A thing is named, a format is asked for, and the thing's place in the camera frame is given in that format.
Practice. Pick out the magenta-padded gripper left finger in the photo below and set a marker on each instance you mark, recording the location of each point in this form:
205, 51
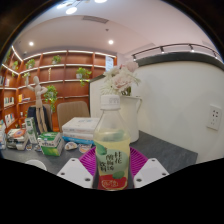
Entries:
75, 172

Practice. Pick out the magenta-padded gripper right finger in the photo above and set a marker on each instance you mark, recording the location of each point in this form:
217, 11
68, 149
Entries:
150, 171

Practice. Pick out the clear drink bottle green label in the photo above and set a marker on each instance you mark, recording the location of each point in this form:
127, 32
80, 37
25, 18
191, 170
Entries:
111, 146

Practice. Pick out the green and white box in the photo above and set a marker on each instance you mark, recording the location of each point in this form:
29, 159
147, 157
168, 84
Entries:
51, 143

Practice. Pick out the white book stack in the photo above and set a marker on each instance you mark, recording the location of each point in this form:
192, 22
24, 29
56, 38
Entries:
80, 128

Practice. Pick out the tan chair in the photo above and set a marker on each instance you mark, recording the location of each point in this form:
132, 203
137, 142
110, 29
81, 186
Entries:
71, 113

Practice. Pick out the green and white carton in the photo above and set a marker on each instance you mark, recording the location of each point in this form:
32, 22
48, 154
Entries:
31, 130

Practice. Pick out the white vase with pale flowers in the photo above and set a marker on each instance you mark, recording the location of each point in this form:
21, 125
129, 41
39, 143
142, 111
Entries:
131, 113

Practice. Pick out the dark book stack orange cover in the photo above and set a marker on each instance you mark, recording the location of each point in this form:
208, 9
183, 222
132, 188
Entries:
18, 138

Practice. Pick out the wooden artist mannequin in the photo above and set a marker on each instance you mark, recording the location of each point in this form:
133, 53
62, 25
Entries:
38, 100

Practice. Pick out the colourful book stack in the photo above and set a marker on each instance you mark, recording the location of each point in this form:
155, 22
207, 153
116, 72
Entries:
2, 135

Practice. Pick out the brown wooden shelf unit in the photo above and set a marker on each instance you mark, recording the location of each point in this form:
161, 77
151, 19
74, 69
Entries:
66, 76

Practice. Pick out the recessed ceiling light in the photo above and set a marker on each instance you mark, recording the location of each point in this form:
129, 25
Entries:
31, 43
110, 42

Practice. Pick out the ceiling air vent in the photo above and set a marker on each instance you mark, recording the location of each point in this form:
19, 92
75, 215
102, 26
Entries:
95, 19

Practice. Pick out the branched ceiling lamp round bulbs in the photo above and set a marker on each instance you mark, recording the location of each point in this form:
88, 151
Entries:
71, 8

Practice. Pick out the white wall socket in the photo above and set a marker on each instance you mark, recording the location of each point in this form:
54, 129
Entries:
214, 117

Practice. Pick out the black track light rail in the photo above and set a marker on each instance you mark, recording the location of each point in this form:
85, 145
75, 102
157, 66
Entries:
173, 48

